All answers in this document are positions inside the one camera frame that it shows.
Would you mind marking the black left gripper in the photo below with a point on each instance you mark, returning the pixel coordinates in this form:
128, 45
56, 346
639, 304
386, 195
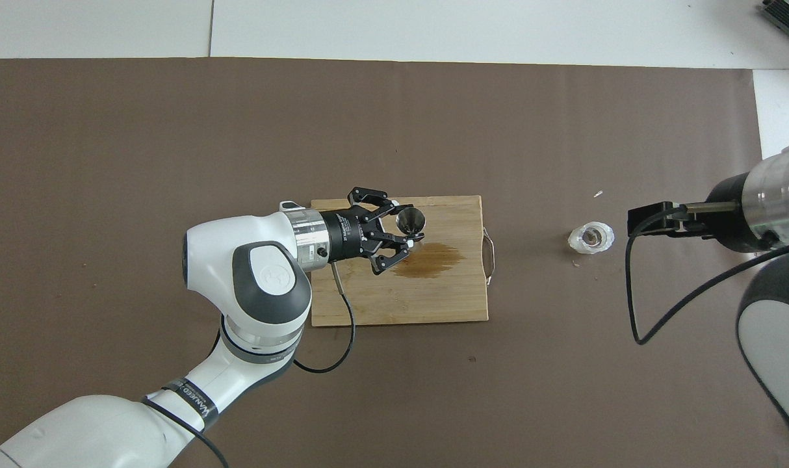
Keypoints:
346, 235

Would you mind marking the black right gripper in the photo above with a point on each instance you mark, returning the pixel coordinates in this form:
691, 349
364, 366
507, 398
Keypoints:
732, 227

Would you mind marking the steel double jigger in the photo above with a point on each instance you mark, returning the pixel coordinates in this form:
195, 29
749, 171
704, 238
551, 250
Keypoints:
409, 221

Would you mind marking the small clear crinkled cup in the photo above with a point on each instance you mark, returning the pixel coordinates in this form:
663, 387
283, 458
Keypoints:
591, 238

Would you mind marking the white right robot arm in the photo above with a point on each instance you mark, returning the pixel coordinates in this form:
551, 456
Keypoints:
778, 195

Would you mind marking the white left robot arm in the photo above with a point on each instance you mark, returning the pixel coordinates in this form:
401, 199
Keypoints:
238, 247

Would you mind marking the wooden cutting board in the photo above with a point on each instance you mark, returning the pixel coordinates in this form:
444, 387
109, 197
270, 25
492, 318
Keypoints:
433, 299

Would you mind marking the brown paper table mat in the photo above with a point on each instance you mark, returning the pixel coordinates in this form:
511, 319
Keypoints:
108, 130

